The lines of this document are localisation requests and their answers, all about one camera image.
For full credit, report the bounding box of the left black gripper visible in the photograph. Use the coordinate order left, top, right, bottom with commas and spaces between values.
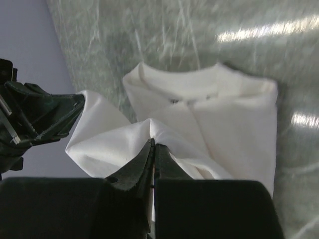
0, 59, 85, 174

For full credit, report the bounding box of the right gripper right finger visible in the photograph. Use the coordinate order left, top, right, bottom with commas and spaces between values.
154, 144, 284, 239

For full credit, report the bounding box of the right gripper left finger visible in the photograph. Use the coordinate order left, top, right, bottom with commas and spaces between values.
0, 139, 155, 239

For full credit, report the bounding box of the white Coca-Cola t-shirt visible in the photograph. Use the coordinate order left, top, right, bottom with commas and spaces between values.
65, 63, 278, 194

